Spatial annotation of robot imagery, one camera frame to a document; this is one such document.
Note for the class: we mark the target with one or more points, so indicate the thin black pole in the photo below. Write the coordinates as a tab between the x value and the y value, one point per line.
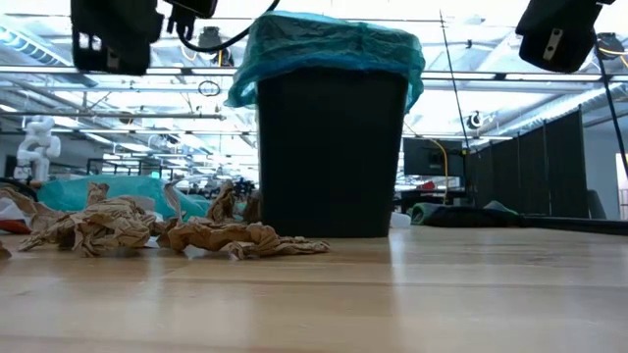
611	103
454	83

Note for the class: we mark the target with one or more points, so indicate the black partition panels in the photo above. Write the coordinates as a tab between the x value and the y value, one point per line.
535	166

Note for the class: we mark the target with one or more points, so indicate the black monitor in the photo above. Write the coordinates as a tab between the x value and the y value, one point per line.
427	157

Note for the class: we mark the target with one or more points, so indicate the blue plastic bin liner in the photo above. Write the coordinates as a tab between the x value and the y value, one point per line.
324	46

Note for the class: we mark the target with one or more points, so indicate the round black white fixture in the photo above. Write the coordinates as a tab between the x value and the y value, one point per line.
475	120

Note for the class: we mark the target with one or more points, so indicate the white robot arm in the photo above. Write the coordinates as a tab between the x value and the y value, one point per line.
36	147

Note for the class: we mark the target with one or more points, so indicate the green black cloth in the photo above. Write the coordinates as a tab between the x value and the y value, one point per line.
466	216

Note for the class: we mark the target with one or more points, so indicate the teal spare plastic bag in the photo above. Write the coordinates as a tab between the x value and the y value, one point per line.
122	188

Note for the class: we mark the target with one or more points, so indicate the white crumpled paper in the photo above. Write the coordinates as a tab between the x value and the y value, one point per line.
12	208

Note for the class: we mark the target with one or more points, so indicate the black rack frame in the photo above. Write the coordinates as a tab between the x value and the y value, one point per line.
118	164

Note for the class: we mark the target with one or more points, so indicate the black trash bin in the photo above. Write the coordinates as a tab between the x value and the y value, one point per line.
333	157

